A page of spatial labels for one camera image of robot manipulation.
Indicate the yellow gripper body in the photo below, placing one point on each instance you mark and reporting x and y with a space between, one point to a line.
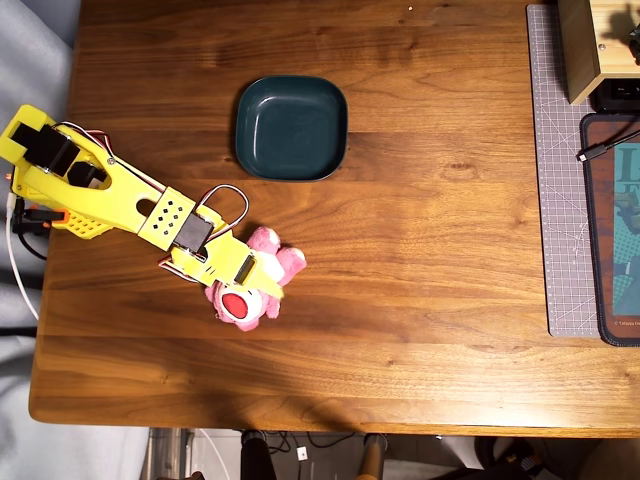
246 270

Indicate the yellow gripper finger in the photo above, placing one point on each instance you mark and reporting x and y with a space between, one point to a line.
267 280

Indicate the pink strawberry bear plush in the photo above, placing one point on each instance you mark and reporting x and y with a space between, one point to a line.
240 305

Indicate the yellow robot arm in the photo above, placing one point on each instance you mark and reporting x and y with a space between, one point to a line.
120 195

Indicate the yellow perforated robot base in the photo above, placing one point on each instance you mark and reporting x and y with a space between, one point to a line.
85 227

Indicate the dark teal square plate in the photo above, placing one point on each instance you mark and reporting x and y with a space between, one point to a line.
290 127

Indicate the orange table clamp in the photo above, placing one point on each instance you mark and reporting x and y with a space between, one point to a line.
57 216

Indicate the small white plug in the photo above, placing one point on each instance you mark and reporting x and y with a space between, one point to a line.
302 453

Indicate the metal rack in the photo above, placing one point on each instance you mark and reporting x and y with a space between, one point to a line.
170 455

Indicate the dark patterned object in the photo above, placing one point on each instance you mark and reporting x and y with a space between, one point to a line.
510 457

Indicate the grey cutting mat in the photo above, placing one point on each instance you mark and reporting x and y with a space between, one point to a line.
560 200

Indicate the black printed mouse pad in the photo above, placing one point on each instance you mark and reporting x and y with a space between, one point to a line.
600 250

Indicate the light wooden box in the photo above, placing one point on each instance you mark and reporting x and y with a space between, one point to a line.
580 45

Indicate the black electronic device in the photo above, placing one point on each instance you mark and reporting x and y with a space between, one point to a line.
620 95

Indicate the dark blurry object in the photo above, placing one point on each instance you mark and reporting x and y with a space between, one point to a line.
635 45

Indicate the black post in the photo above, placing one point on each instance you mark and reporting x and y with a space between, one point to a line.
255 455

